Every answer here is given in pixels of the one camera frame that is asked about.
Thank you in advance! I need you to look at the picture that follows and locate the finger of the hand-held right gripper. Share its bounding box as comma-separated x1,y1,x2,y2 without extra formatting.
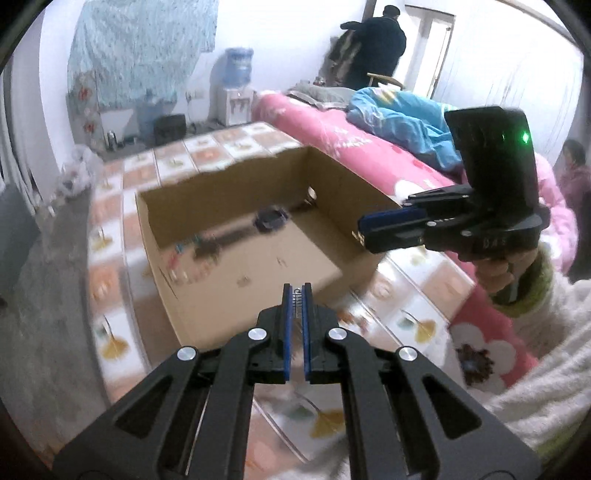
358,208,428,234
361,225,428,256

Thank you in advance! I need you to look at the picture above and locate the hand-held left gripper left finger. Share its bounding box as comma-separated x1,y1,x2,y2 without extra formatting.
53,282,301,480

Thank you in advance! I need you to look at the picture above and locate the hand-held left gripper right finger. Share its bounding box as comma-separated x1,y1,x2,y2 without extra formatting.
301,282,542,480

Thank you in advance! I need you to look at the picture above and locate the brown cardboard box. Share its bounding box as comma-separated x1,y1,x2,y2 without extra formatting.
135,145,407,344

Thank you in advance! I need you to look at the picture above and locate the black pink smartwatch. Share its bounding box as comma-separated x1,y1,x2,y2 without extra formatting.
191,207,289,259

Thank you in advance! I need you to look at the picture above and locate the person's right forearm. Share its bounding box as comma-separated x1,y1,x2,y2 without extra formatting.
480,251,591,467

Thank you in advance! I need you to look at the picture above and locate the person's right hand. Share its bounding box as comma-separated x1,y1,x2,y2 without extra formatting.
475,242,549,306

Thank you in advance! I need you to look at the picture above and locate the pink quilt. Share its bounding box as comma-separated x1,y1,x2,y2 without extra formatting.
536,157,580,282

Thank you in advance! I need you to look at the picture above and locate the ginkgo leaf patterned tablecloth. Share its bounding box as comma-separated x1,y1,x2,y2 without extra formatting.
88,121,476,480

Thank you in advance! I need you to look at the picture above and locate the blue blanket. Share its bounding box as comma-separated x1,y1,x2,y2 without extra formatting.
346,87,462,171

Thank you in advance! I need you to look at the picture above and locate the pink floral bed sheet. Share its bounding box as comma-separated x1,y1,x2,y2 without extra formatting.
252,90,546,393

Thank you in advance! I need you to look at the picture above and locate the wooden chair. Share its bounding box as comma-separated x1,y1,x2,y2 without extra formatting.
367,71,404,90

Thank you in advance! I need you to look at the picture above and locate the grey blanket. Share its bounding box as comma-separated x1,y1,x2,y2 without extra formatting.
286,79,356,110

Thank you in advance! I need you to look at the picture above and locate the white glazed door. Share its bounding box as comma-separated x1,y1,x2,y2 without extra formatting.
405,4,456,99

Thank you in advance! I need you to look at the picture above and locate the white water dispenser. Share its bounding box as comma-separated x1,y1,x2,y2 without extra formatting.
217,85,254,126

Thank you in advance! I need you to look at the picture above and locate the black bin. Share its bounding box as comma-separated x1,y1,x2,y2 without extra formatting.
154,114,186,146

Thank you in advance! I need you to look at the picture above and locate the spare blue water bottle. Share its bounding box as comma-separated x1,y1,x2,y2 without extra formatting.
139,90,178,139

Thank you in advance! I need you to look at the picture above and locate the white plastic bag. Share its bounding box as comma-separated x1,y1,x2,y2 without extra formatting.
55,144,105,199

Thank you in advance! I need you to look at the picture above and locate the blue patterned wall cloth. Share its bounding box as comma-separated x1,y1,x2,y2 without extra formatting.
67,0,220,148

